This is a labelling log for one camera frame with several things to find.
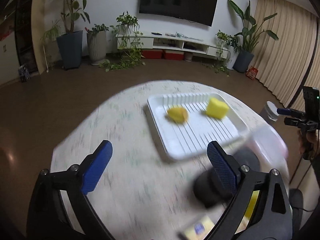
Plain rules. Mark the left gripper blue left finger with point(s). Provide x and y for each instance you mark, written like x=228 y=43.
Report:
x=94 y=165

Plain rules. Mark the yellow tissue pack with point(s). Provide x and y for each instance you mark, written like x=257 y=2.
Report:
x=199 y=229

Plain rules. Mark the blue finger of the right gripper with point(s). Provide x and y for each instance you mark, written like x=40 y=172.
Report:
x=291 y=112
x=288 y=121

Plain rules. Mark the yellow rectangular sponge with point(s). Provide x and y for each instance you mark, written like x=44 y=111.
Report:
x=216 y=108
x=249 y=212

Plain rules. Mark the red gift box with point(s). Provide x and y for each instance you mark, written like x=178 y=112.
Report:
x=252 y=73

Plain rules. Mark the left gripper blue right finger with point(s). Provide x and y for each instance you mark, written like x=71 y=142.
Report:
x=227 y=178

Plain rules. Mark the white wall cabinet unit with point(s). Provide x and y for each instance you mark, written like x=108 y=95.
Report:
x=9 y=58

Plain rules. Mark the plant in grey ribbed pot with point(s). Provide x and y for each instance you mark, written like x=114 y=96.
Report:
x=97 y=43

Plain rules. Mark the spider plant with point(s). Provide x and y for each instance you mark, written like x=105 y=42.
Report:
x=48 y=37

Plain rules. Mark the beige curtain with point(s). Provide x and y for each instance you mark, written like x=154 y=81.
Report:
x=282 y=64

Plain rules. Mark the floral tablecloth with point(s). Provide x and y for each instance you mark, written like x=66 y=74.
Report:
x=143 y=194

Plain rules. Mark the small plant on console end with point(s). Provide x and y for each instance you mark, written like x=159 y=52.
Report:
x=223 y=57

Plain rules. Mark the grey trash can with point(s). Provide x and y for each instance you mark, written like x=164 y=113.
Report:
x=269 y=113

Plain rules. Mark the wall-mounted black television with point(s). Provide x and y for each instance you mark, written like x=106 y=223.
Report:
x=198 y=11

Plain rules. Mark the red storage box right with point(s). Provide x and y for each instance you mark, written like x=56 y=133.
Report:
x=173 y=55

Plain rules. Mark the trailing pothos plant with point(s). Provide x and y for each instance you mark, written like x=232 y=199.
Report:
x=129 y=43

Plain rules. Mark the person's right hand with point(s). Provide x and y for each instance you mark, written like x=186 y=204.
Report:
x=311 y=137

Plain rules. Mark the white TV console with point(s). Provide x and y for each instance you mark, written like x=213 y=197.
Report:
x=165 y=42

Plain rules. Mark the black cylindrical container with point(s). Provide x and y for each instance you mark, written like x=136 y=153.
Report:
x=204 y=187

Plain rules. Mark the tall tree in blue pot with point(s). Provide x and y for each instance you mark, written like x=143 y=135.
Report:
x=70 y=43

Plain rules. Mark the translucent plastic storage box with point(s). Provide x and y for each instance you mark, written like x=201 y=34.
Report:
x=270 y=149

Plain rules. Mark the yellow egg-shaped sponge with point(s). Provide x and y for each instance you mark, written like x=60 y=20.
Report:
x=178 y=114

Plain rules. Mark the dark blue bag on floor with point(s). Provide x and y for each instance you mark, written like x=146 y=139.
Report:
x=23 y=73

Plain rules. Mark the bird of paradise plant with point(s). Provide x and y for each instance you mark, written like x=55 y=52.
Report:
x=248 y=38

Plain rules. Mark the red storage box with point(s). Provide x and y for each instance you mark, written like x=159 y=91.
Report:
x=152 y=53
x=173 y=55

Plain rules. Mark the red storage box left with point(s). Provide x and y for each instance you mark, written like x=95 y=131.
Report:
x=152 y=53

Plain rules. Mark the white plastic tray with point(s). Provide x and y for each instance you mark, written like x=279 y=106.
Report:
x=190 y=139

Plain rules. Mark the yellow rectangular sponge front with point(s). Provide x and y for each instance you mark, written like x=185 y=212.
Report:
x=216 y=108

